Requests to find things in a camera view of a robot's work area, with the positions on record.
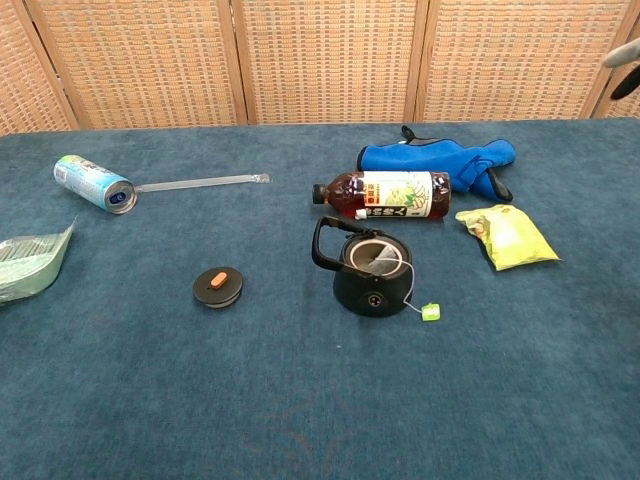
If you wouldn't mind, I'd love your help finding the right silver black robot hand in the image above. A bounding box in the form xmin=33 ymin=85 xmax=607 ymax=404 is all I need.
xmin=603 ymin=37 xmax=640 ymax=101

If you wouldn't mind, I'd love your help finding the tea bag with string tag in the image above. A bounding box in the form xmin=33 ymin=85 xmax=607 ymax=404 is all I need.
xmin=368 ymin=243 xmax=443 ymax=323

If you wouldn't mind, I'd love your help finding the brown tea plastic bottle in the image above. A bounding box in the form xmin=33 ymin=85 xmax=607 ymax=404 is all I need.
xmin=312 ymin=170 xmax=452 ymax=222

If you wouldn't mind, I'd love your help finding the black lid orange knob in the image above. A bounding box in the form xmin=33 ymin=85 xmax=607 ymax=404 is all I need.
xmin=192 ymin=266 xmax=245 ymax=310

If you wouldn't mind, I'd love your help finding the yellow-green snack packet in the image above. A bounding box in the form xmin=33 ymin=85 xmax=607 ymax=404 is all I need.
xmin=454 ymin=203 xmax=562 ymax=273

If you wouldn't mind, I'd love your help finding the blue mitt glove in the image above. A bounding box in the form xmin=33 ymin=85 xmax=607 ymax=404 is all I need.
xmin=356 ymin=124 xmax=517 ymax=203

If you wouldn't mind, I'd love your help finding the woven wooden folding screen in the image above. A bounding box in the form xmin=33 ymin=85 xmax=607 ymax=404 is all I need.
xmin=0 ymin=0 xmax=640 ymax=132

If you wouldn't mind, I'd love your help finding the clear wrapped drinking straw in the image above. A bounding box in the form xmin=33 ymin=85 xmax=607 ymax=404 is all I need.
xmin=134 ymin=172 xmax=272 ymax=194

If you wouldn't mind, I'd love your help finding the blue table cloth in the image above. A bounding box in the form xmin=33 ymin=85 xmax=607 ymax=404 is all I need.
xmin=0 ymin=117 xmax=640 ymax=480

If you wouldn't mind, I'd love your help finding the light blue drink can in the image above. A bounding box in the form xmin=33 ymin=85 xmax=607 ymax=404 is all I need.
xmin=53 ymin=154 xmax=138 ymax=216

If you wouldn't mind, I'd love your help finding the pale green foil packet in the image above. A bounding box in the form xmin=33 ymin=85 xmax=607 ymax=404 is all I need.
xmin=0 ymin=216 xmax=79 ymax=306

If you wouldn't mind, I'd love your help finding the black teapot with handle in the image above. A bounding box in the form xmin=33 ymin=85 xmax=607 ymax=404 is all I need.
xmin=311 ymin=215 xmax=415 ymax=317

